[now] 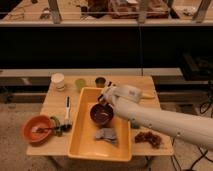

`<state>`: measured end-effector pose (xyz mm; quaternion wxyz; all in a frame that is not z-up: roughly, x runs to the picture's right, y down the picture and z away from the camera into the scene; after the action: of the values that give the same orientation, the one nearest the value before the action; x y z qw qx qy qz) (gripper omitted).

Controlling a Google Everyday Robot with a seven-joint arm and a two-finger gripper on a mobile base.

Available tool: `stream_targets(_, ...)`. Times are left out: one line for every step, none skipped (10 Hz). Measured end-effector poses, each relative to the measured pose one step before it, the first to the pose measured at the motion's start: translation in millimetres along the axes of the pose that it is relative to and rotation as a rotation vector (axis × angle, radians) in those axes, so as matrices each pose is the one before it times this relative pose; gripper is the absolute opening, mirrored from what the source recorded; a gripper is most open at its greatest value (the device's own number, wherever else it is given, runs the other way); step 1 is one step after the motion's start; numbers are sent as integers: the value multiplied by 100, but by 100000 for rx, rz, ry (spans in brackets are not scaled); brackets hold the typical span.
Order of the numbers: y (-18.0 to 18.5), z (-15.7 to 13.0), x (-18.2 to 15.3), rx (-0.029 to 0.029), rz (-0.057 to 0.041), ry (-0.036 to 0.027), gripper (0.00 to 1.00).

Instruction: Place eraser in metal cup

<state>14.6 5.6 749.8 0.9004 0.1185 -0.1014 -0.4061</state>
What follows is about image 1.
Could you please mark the green cup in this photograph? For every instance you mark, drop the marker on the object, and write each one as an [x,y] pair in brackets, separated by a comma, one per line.
[80,84]

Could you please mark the wooden table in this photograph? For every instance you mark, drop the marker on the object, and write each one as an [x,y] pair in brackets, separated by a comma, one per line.
[54,104]

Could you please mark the grey cloth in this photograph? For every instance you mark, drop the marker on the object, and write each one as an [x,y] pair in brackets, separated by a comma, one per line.
[107,134]

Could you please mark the black device on floor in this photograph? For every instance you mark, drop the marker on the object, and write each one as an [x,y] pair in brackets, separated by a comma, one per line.
[205,149]

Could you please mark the white-handled brush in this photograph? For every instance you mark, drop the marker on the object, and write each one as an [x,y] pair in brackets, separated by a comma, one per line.
[67,124]

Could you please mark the metal cup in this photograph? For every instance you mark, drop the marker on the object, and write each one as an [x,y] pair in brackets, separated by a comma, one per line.
[100,82]

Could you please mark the green sponge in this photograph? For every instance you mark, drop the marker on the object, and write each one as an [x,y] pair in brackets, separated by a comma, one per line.
[134,125]

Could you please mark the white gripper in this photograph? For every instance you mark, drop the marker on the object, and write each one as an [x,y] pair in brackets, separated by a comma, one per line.
[111,93]

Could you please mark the white paper cup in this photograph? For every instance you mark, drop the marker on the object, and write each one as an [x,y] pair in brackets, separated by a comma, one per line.
[57,80]

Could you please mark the yellow banana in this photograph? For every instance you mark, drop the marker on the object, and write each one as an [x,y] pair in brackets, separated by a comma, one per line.
[147,96]

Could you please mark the bunch of dark grapes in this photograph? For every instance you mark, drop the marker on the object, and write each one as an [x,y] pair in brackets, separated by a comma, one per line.
[153,139]

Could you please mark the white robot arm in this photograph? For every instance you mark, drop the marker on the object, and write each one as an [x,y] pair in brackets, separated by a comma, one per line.
[190,128]

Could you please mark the red bowl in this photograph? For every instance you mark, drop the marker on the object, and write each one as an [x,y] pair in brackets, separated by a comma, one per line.
[30,126]

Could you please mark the dark brown bowl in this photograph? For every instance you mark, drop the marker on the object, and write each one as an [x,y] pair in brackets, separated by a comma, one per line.
[101,115]

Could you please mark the yellow plastic bin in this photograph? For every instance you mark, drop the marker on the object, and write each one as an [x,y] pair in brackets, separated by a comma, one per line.
[83,145]

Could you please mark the green-rimmed small dish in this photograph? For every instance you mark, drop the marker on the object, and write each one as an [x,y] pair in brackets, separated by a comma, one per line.
[57,124]

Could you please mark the spoon in red bowl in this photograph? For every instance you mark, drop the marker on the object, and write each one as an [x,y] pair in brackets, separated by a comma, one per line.
[40,130]

